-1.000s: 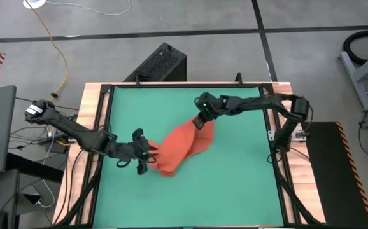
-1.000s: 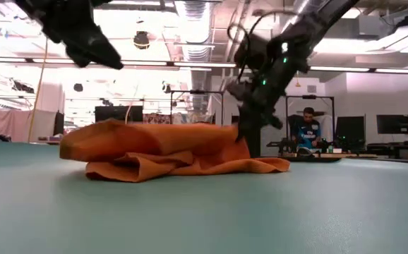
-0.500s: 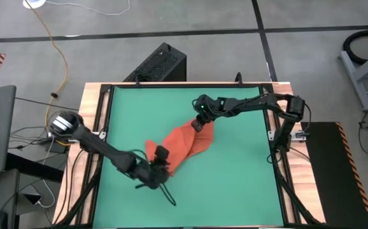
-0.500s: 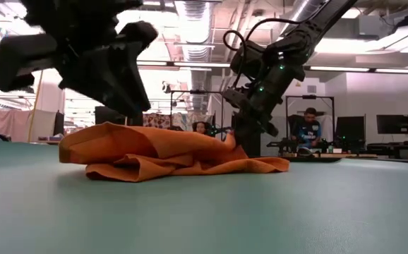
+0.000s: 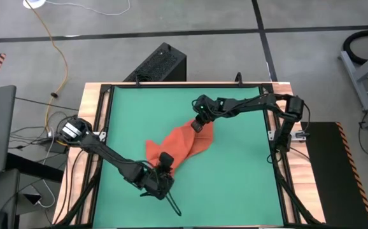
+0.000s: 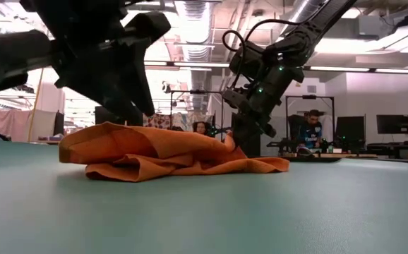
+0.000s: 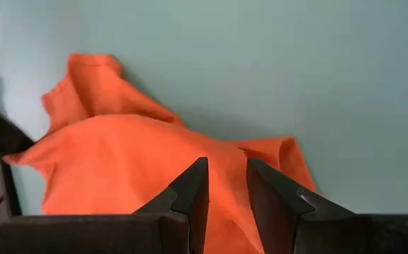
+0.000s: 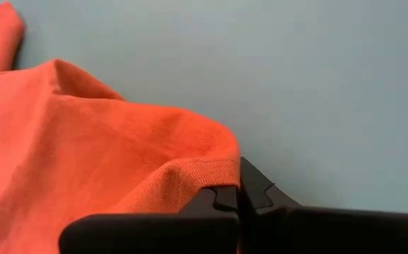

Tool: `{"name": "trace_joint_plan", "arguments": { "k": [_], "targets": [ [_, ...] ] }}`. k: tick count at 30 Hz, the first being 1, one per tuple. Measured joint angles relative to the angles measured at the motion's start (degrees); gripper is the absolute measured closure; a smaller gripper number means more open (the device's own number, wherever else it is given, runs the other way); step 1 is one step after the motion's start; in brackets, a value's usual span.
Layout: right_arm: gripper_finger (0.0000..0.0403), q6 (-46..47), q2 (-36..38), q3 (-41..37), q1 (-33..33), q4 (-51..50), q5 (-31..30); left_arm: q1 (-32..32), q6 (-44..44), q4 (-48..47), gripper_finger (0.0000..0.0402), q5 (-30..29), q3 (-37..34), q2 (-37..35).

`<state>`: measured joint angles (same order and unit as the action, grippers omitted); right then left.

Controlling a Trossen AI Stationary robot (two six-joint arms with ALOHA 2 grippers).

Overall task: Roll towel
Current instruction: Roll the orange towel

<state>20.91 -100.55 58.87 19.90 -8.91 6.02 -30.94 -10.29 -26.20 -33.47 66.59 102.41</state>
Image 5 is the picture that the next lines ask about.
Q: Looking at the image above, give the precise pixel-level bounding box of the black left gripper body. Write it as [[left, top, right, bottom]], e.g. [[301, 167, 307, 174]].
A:
[[139, 152, 175, 200]]

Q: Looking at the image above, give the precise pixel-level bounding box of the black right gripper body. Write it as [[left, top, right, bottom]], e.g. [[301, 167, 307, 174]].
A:
[[190, 94, 222, 134]]

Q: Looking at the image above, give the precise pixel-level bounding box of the orange towel with white tag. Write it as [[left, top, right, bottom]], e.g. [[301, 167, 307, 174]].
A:
[[145, 119, 215, 177]]

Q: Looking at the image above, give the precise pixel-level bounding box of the black computer tower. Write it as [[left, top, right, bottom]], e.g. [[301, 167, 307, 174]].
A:
[[123, 42, 187, 83]]

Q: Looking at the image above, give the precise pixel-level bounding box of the green table mat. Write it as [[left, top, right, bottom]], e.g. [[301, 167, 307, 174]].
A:
[[91, 86, 285, 228]]

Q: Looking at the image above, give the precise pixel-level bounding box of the large black hazard-striped floor mat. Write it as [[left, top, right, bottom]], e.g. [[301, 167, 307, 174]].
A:
[[300, 121, 368, 229]]

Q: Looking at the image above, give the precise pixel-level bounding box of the grey metal stand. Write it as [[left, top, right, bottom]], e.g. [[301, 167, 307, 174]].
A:
[[338, 44, 368, 112]]

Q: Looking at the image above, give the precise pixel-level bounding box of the grey cabinet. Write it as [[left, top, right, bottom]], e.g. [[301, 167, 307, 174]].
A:
[[0, 168, 21, 229]]

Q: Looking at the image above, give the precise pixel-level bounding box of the white tower fan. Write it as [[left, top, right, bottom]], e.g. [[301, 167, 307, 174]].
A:
[[22, 0, 47, 10]]

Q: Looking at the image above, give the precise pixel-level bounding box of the black aluminium table frame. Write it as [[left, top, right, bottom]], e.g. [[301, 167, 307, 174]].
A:
[[52, 81, 323, 229]]

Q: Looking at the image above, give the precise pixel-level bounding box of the white fan cable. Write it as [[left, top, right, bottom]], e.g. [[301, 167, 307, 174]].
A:
[[45, 0, 131, 16]]

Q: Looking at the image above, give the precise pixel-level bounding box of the orange extension cable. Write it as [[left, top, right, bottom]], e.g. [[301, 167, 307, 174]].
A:
[[24, 0, 69, 134]]

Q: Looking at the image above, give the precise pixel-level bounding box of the black hose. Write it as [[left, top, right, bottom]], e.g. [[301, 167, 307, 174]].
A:
[[343, 29, 368, 66]]

